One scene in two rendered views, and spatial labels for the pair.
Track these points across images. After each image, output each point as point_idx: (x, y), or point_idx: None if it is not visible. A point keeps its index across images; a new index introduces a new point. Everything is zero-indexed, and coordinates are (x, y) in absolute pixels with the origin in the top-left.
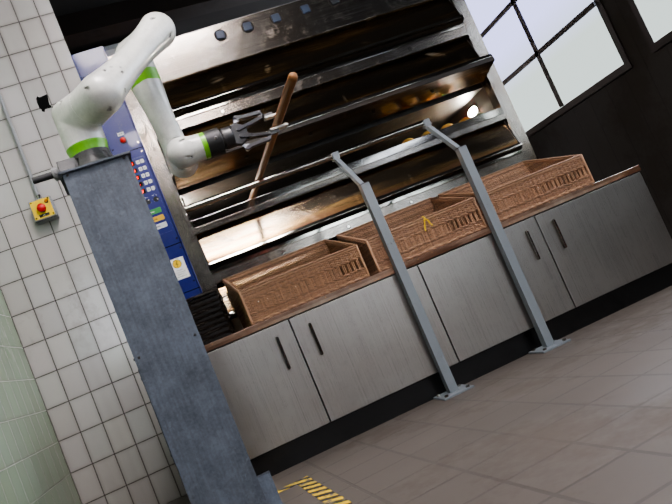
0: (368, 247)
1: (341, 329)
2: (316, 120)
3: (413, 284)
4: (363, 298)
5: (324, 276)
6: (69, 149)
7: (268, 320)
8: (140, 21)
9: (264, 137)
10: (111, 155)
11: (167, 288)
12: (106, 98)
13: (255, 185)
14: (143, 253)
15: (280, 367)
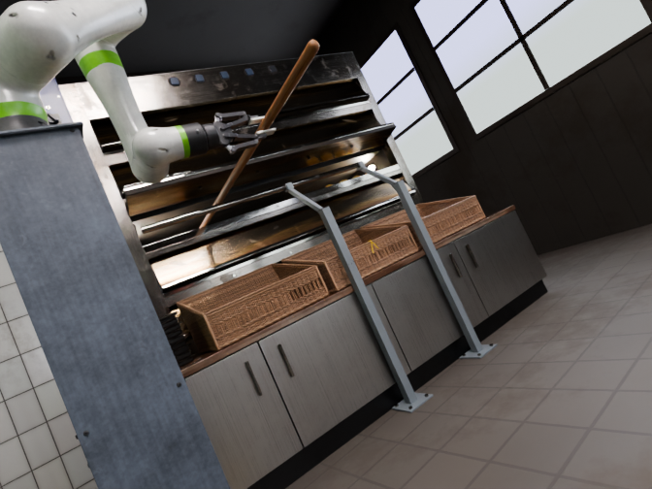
0: (326, 268)
1: (309, 348)
2: (264, 159)
3: None
4: (327, 316)
5: (288, 296)
6: None
7: (237, 343)
8: None
9: (218, 170)
10: None
11: (136, 317)
12: (47, 36)
13: (215, 209)
14: (99, 266)
15: (250, 394)
